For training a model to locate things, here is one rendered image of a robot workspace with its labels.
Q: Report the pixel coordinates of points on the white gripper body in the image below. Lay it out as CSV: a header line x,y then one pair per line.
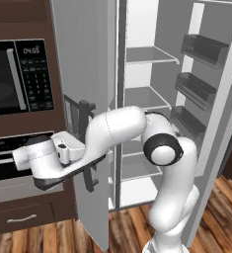
x,y
75,145

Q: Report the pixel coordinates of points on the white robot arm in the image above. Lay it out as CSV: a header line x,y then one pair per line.
x,y
120,126

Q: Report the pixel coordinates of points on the glass fridge shelf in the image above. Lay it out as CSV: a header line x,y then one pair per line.
x,y
142,97
147,54
135,166

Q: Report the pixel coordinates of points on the grey fridge body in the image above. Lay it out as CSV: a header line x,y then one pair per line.
x,y
139,26

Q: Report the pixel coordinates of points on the grey fridge door with bins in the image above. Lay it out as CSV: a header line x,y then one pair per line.
x,y
226,85

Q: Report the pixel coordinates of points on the black microwave oven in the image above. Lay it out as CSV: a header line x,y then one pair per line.
x,y
35,75

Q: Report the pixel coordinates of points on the black and grey oven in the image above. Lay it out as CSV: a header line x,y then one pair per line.
x,y
9,192

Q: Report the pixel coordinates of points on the brown drawer front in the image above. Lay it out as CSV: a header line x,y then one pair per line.
x,y
22,210

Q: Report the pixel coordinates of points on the dark transparent door bin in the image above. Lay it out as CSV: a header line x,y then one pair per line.
x,y
194,89
204,49
186,120

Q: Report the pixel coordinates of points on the brown appliance cabinet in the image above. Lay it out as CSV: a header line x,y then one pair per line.
x,y
25,19

